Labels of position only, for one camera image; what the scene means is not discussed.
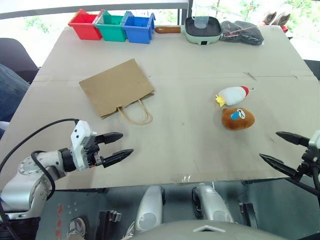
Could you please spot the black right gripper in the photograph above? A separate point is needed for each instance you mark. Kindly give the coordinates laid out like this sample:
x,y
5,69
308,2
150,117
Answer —
x,y
311,161

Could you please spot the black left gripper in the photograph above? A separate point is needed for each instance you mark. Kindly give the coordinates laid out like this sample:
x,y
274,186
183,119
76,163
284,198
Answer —
x,y
93,151

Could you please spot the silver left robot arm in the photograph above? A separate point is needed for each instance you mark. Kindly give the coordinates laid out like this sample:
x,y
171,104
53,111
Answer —
x,y
17,190

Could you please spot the brown plush toy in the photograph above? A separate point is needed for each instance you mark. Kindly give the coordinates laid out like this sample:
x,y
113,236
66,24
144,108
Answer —
x,y
237,123

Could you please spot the silver left robot leg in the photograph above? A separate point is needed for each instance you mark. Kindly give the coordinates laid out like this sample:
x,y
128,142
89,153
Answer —
x,y
148,207

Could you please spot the silver robot leg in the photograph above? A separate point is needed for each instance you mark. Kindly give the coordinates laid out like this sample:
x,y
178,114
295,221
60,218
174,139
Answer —
x,y
148,207
212,202

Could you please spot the black metal clamp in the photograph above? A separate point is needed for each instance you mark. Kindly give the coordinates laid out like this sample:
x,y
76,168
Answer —
x,y
110,220

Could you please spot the white chicken plush toy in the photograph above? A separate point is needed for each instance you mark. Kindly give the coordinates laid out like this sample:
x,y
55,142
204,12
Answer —
x,y
233,96

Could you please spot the grey sneaker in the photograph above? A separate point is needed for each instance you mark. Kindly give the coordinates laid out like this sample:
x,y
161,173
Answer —
x,y
76,228

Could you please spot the silver right robot leg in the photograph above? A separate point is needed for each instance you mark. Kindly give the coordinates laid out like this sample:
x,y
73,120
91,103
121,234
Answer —
x,y
212,202

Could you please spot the grey robot torso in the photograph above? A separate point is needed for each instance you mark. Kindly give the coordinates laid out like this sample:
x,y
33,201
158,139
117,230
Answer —
x,y
212,232

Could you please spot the person's leg in blue jeans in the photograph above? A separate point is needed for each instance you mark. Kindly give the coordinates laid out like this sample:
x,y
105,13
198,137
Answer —
x,y
11,95

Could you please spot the green plastic bin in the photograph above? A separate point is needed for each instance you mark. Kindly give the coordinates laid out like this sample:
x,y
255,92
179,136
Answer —
x,y
111,31

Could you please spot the blue plastic bin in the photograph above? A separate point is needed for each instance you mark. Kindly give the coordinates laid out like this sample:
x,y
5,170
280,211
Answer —
x,y
137,32

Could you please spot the red plastic bin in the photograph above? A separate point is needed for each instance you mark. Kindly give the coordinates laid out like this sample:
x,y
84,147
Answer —
x,y
85,28

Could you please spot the dark grey fabric pouch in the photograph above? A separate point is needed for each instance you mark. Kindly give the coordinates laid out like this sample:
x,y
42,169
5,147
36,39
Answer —
x,y
241,33

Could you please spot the black chair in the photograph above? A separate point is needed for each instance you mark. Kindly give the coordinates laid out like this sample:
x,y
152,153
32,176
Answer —
x,y
15,57

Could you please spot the brown furry slipper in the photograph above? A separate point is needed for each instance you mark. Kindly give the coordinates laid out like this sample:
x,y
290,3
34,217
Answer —
x,y
283,18
269,18

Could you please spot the light green electric frying pan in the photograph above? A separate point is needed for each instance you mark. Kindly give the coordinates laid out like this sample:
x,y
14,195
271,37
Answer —
x,y
200,36

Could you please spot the clear plastic cup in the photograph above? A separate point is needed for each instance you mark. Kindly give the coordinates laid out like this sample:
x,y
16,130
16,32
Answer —
x,y
200,21

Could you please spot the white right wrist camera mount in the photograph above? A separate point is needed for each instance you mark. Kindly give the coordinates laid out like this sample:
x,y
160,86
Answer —
x,y
315,140

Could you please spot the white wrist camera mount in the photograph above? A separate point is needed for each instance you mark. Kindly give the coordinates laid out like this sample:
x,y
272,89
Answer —
x,y
315,140
78,140

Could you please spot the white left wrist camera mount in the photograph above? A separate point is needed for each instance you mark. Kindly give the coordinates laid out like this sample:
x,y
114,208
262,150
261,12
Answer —
x,y
78,140

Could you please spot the black table bracket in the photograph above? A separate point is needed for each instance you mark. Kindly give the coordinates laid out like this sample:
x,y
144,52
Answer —
x,y
247,215

